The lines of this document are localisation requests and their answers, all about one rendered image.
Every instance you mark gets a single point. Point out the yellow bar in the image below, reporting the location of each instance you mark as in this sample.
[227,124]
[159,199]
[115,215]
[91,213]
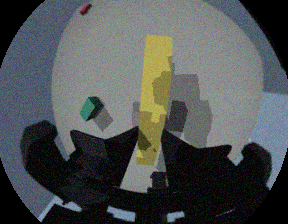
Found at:
[154,96]

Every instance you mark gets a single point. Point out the green rectangular block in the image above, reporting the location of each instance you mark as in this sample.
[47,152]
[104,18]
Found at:
[90,108]

